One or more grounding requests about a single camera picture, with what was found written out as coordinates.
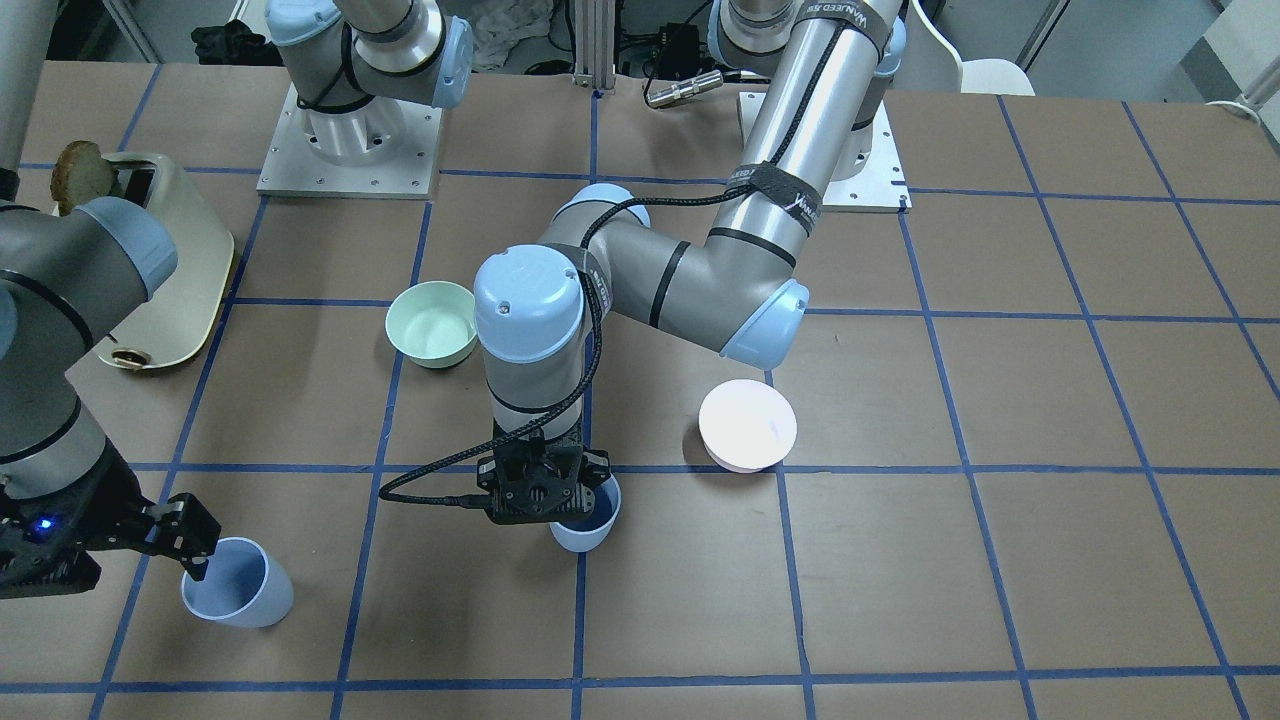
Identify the bread slice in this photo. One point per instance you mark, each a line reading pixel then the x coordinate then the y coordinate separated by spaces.
pixel 81 175

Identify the cream toaster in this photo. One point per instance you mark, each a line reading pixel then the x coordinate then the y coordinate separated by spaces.
pixel 171 327

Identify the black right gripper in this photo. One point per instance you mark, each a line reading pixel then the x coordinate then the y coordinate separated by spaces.
pixel 108 513

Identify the mint green bowl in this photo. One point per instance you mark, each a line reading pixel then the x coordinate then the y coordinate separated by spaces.
pixel 433 324

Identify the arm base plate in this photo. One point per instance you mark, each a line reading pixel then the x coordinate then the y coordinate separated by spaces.
pixel 387 150
pixel 868 174

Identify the white chair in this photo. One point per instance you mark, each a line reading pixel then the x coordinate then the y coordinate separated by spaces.
pixel 931 64

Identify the silver metal cylinder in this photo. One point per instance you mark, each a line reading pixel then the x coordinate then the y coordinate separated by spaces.
pixel 684 90

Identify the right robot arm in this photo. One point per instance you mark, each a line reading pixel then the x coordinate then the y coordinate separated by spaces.
pixel 66 282

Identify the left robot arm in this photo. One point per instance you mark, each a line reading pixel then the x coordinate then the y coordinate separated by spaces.
pixel 540 307

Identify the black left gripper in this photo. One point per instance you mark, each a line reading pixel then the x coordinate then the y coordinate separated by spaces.
pixel 597 466

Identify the light blue cup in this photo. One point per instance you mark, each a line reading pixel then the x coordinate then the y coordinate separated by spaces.
pixel 585 535
pixel 244 586

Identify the aluminium frame post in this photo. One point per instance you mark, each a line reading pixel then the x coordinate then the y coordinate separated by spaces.
pixel 594 44

